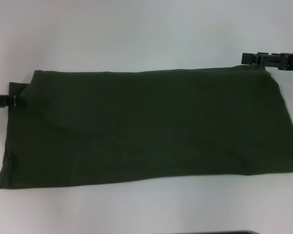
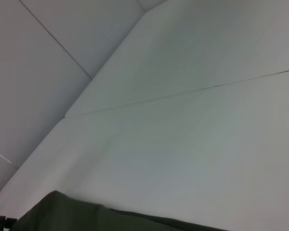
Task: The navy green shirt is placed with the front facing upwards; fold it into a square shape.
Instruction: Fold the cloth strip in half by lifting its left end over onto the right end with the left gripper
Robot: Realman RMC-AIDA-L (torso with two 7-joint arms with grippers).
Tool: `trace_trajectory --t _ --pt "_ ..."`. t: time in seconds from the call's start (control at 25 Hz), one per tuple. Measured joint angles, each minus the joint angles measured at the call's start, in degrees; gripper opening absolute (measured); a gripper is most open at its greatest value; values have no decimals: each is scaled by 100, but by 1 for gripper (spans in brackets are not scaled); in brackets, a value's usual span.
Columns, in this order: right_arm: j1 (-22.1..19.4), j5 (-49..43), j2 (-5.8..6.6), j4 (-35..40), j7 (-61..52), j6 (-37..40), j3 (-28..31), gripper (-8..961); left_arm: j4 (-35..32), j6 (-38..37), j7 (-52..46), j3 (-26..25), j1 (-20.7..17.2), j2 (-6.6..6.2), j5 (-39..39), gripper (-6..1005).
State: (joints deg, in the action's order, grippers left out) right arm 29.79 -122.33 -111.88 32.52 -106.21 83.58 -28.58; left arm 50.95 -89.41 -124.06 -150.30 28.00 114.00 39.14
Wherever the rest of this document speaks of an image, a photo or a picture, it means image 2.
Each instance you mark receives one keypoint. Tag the dark green printed t-shirt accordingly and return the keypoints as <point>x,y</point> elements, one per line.
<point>86,216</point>

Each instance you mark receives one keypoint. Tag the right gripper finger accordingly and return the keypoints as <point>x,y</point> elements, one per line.
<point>2,221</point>

